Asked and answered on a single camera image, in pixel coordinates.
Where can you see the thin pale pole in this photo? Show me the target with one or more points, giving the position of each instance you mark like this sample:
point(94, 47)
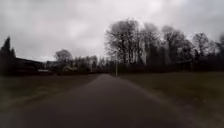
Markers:
point(116, 68)

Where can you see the distant row of trees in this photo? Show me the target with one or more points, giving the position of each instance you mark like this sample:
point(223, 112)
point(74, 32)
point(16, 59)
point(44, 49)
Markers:
point(90, 64)

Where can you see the grey asphalt road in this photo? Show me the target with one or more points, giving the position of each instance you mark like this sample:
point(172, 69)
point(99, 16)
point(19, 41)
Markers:
point(103, 103)

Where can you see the row of bare trees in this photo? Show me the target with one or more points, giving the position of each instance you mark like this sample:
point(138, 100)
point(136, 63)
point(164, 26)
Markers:
point(150, 46)

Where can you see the small pale building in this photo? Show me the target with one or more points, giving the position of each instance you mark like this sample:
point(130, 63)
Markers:
point(68, 69)

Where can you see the round bare tree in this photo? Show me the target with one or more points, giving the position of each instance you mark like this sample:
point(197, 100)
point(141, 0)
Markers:
point(63, 55)

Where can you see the grass verge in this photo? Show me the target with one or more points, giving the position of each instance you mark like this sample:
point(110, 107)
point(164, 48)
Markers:
point(33, 87)
point(186, 86)

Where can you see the dark low building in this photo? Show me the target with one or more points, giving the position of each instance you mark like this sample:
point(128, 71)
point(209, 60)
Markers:
point(28, 65)

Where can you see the dark conifer tree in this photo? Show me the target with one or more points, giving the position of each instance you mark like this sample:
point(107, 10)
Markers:
point(6, 56)

